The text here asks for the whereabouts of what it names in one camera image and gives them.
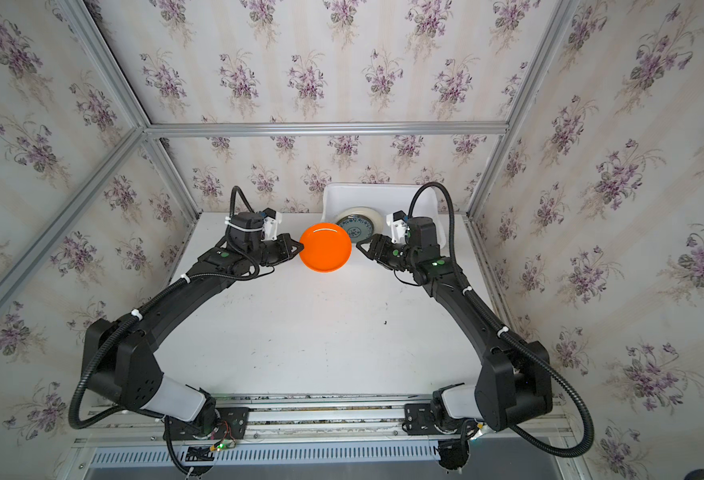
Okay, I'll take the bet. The cream plate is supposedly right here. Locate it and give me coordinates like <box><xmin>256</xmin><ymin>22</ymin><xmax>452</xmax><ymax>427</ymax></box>
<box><xmin>335</xmin><ymin>207</ymin><xmax>385</xmax><ymax>235</ymax></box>

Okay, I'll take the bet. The teal patterned plate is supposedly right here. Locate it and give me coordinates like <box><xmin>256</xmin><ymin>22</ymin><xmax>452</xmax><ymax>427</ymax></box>
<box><xmin>336</xmin><ymin>214</ymin><xmax>376</xmax><ymax>244</ymax></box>

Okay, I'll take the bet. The orange plate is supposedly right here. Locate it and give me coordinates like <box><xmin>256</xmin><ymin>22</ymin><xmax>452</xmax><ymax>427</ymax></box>
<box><xmin>300</xmin><ymin>223</ymin><xmax>352</xmax><ymax>273</ymax></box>

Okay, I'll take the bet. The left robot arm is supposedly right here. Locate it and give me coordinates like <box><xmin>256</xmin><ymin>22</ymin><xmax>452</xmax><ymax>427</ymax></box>
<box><xmin>68</xmin><ymin>205</ymin><xmax>303</xmax><ymax>437</ymax></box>

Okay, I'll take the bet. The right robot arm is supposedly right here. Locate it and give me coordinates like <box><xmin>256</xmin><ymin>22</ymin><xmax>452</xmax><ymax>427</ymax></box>
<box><xmin>357</xmin><ymin>208</ymin><xmax>595</xmax><ymax>460</ymax></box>

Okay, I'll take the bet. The white plastic bin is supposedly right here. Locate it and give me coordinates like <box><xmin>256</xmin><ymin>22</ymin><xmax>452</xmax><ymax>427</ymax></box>
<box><xmin>322</xmin><ymin>183</ymin><xmax>447</xmax><ymax>247</ymax></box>

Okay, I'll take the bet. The aluminium frame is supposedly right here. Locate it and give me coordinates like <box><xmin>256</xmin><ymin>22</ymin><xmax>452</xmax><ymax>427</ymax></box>
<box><xmin>0</xmin><ymin>1</ymin><xmax>579</xmax><ymax>313</ymax></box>

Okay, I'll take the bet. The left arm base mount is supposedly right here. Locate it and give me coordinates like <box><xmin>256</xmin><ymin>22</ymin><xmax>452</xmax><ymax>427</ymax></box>
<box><xmin>160</xmin><ymin>406</ymin><xmax>251</xmax><ymax>478</ymax></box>

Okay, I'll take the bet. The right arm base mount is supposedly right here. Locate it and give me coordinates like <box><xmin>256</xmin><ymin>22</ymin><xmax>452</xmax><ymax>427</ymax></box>
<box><xmin>401</xmin><ymin>383</ymin><xmax>487</xmax><ymax>473</ymax></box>

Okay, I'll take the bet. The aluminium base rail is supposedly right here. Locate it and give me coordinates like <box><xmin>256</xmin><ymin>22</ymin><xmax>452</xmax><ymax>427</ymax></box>
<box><xmin>74</xmin><ymin>392</ymin><xmax>575</xmax><ymax>469</ymax></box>

